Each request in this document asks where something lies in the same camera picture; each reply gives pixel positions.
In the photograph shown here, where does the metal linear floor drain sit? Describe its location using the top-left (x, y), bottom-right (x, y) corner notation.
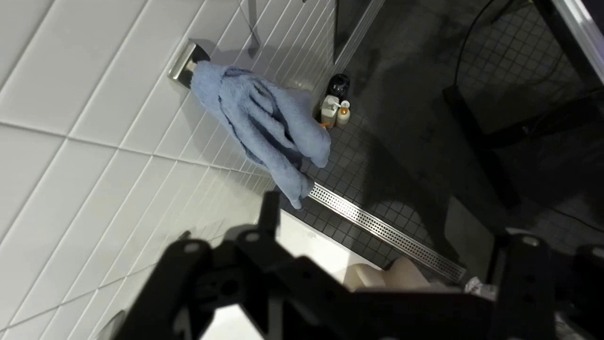
top-left (306, 181), bottom-right (469, 283)

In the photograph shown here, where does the metal door frame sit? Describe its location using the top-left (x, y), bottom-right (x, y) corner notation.
top-left (552, 0), bottom-right (604, 84)

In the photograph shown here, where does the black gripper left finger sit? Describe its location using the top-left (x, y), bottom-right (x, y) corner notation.
top-left (116, 190), bottom-right (305, 340)

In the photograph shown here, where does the small orange white bottle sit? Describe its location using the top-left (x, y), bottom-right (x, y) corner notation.
top-left (338, 99), bottom-right (354, 128)

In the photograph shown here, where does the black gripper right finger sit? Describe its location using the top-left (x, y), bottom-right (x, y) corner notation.
top-left (489, 230), bottom-right (604, 340)

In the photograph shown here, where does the thin black floor cable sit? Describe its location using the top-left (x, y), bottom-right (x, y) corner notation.
top-left (452, 0), bottom-right (506, 84)

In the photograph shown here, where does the blue hanging towel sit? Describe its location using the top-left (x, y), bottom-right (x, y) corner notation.
top-left (187, 58), bottom-right (335, 211)

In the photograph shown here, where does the beige rounded object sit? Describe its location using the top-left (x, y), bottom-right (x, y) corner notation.
top-left (344, 254), bottom-right (444, 294)

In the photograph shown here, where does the metal wall towel hook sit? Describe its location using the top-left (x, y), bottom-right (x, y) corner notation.
top-left (167, 39), bottom-right (214, 88)

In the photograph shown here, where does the black metal stand frame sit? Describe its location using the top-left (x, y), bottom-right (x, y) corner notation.
top-left (442, 81), bottom-right (604, 211)

